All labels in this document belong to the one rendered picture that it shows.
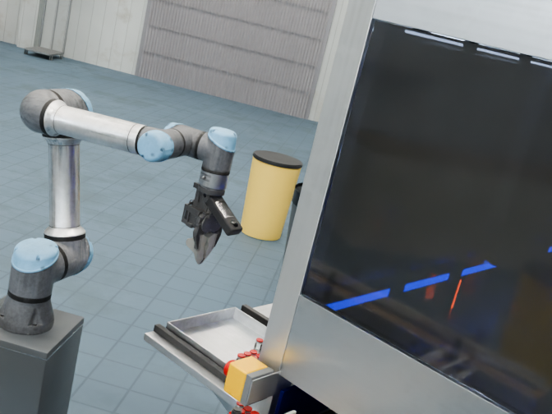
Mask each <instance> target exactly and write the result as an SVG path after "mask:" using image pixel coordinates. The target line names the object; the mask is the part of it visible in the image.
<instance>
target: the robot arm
mask: <svg viewBox="0 0 552 414"><path fill-rule="evenodd" d="M20 115H21V120H22V121H23V123H24V124H25V125H26V126H27V127H28V128H29V129H30V130H32V131H34V132H37V133H41V134H42V137H43V138H44V139H45V140H46V141H47V142H48V199H49V226H48V227H47V228H46V229H45V230H44V238H36V239H34V238H30V239H26V240H24V241H21V242H19V243H18V244H17V245H16V247H15V249H14V252H13V255H12V257H11V272H10V278H9V284H8V290H7V296H6V298H5V300H4V301H3V303H2V305H1V307H0V327H1V328H3V329H5V330H6V331H9V332H11V333H14V334H24V335H34V334H42V333H45V332H47V331H49V330H50V329H51V328H52V327H53V322H54V313H53V306H52V302H51V296H52V291H53V284H54V283H55V282H58V281H60V280H63V279H65V278H68V277H70V276H73V275H76V274H78V273H80V272H81V271H83V270H84V269H86V268H87V267H88V266H89V265H90V263H91V261H92V259H93V255H94V249H93V245H92V243H91V241H89V238H88V237H87V236H86V235H85V230H84V228H83V227H82V226H81V221H80V143H81V142H82V141H83V140H85V141H88V142H91V143H95V144H98V145H103V146H107V147H110V148H114V149H116V150H122V151H126V152H129V153H132V154H138V155H140V156H141V157H142V158H143V159H144V160H146V161H148V162H163V161H165V160H167V159H174V158H177V157H182V156H188V157H191V158H193V159H198V160H202V161H203V162H202V166H201V171H200V179H199V183H198V182H194V185H193V187H194V188H196V193H195V199H194V200H192V202H191V200H190V202H189V203H187V204H185V205H184V210H183V214H182V222H183V223H184V224H185V225H186V226H187V227H189V228H194V230H193V238H187V239H186V245H187V246H188V247H189V248H190V249H191V250H192V251H193V253H194V255H195V261H196V263H197V264H198V265H200V264H202V263H203V262H204V260H205V259H206V258H207V256H208V255H209V254H210V252H211V251H212V250H213V248H214V247H215V246H216V244H217V242H218V240H219V238H220V236H221V232H222V229H223V230H224V232H225V233H226V235H227V236H231V235H237V234H239V233H240V232H241V231H242V229H243V228H242V226H241V224H240V223H239V222H238V220H237V218H236V217H235V215H234V214H233V212H232V211H231V210H230V208H229V207H228V204H227V203H226V201H225V200H224V198H223V196H224V193H225V189H227V186H228V179H229V175H230V171H231V166H232V160H233V156H234V153H235V151H236V143H237V134H236V133H235V132H234V131H231V130H229V129H226V128H222V127H216V126H214V127H211V128H210V129H209V132H206V131H201V130H198V129H195V128H193V127H190V126H186V125H185V124H181V123H175V122H170V123H169V124H168V125H167V126H166V127H165V128H164V129H158V128H154V127H151V126H145V125H141V124H138V123H134V122H129V121H125V120H122V119H118V118H115V117H109V116H105V115H102V114H98V113H93V108H92V105H91V102H90V100H89V99H88V98H87V97H86V96H85V94H83V93H82V92H80V91H79V90H75V89H69V88H61V89H50V90H35V91H32V92H30V93H28V94H27V95H26V96H25V97H24V98H23V100H22V102H21V106H20Z"/></svg>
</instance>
